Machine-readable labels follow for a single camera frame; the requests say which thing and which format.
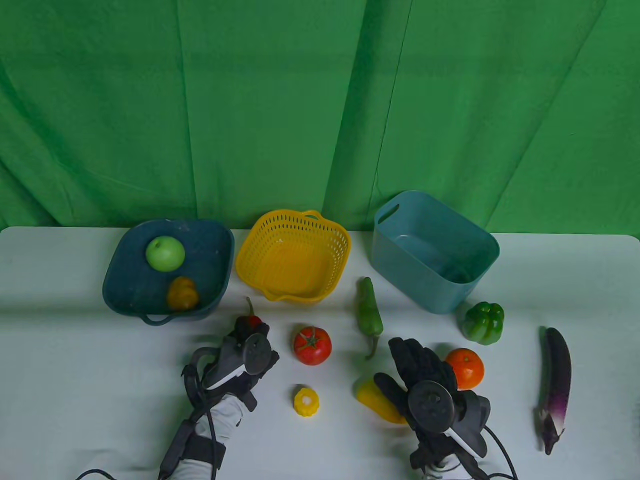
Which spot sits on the yellow brown bell pepper object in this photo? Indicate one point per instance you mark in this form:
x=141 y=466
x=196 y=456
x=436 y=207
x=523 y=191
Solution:
x=182 y=295

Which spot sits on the dark blue bowl container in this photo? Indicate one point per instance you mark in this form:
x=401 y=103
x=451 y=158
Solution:
x=130 y=285

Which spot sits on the teal plastic bin container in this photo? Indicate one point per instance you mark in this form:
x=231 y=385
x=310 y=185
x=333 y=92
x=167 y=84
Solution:
x=450 y=292

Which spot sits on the green bell pepper object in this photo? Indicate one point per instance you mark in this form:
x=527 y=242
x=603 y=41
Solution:
x=482 y=324

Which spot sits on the person's left forearm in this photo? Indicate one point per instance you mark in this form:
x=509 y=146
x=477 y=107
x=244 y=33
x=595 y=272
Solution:
x=222 y=415

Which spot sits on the yellow perforated basket container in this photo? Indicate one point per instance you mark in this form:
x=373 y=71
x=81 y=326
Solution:
x=292 y=260

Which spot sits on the round black glove tracker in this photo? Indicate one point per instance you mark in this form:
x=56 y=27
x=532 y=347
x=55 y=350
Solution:
x=257 y=354
x=430 y=406

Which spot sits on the yellow corn piece object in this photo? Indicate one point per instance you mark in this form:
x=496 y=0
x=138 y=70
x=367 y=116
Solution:
x=306 y=401

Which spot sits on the red tomato object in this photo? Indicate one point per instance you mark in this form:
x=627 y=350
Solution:
x=312 y=347

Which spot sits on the green chili pepper object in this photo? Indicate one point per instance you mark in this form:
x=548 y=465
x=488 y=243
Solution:
x=368 y=312

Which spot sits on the person's left hand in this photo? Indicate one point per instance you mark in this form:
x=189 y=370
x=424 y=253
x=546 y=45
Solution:
x=250 y=327

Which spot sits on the person's right forearm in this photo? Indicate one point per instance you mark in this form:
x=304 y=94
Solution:
x=445 y=471

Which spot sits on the purple eggplant object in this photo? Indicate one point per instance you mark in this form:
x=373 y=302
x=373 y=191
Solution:
x=557 y=370

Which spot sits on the orange fruit object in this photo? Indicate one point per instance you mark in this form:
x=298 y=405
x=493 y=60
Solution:
x=467 y=369

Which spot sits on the red chili pepper object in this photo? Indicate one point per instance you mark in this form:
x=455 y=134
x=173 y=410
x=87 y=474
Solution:
x=254 y=320

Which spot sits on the person's right hand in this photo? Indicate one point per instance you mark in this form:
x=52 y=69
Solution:
x=425 y=362

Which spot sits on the green backdrop cloth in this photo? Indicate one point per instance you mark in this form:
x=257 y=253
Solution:
x=250 y=100

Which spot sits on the green apple object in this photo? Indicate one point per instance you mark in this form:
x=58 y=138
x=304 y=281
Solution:
x=165 y=254

